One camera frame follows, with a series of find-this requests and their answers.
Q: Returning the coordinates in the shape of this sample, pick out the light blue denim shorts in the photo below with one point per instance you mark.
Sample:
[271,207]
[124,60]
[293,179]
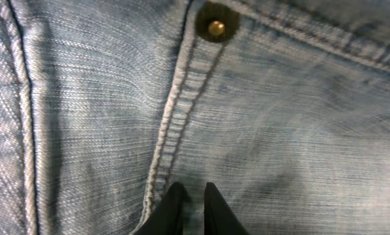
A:
[283,105]

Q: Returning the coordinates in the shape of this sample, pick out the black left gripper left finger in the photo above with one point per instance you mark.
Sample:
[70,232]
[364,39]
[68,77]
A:
[167,219]

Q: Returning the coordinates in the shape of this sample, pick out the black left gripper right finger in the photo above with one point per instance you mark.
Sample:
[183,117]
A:
[218,217]

